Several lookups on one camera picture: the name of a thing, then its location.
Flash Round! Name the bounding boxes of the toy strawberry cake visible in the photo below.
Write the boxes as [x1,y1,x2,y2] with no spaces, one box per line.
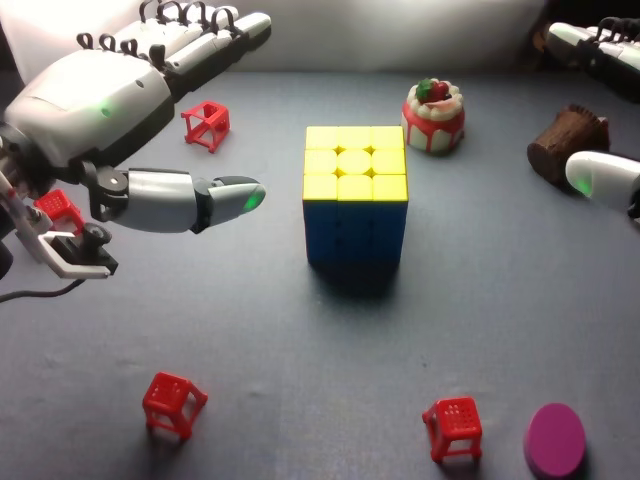
[399,77,467,157]

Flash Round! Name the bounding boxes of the Rubik's cube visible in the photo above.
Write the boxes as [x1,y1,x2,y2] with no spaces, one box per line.
[301,124,410,272]

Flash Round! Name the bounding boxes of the grey table cloth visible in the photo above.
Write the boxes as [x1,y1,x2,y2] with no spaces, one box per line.
[0,69,640,480]

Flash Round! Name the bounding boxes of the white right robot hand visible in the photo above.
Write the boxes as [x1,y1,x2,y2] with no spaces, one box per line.
[544,17,640,220]

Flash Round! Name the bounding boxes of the pink round disc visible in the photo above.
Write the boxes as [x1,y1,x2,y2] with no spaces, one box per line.
[523,402,588,480]

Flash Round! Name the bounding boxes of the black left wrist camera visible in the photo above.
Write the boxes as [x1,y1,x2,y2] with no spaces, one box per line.
[49,223,120,276]

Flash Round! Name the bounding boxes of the white backdrop sheet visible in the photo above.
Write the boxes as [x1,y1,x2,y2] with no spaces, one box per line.
[0,0,551,75]

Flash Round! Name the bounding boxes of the brown toy log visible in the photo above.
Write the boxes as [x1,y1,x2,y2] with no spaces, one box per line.
[526,103,611,192]

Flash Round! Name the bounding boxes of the black left camera cable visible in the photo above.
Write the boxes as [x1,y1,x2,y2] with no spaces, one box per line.
[0,278,87,305]

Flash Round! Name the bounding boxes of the red toy stool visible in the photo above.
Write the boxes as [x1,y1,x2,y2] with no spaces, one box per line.
[421,396,484,464]
[141,370,209,441]
[180,101,231,154]
[32,188,84,236]

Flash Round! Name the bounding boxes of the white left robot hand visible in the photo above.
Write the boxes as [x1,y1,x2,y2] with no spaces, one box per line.
[0,0,274,236]

